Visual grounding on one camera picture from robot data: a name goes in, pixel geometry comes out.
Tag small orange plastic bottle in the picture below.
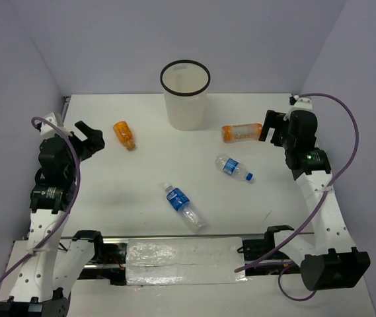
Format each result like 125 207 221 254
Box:
113 121 135 151

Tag white bin with black rim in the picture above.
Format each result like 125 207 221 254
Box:
159 59 211 131

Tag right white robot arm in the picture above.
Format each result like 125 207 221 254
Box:
241 110 371 291

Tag purple cable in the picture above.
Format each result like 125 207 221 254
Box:
0 116 82 317
233 93 360 302

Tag clear bottle blue label cap up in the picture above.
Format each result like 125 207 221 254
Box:
164 183 207 234

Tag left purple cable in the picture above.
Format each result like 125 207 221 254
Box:
0 116 82 317

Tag orange and white labelled bottle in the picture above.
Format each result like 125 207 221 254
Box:
221 123 262 143

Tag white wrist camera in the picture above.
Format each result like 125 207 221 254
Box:
40 112 63 139
283 95 313 121

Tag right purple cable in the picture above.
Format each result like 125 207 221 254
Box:
233 93 360 302

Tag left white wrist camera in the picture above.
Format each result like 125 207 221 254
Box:
40 112 63 139

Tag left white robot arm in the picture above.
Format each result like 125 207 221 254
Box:
0 117 106 316

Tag silver tape covered rail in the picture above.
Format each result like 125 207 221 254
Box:
79 236 289 287

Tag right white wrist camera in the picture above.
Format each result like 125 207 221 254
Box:
283 95 313 121

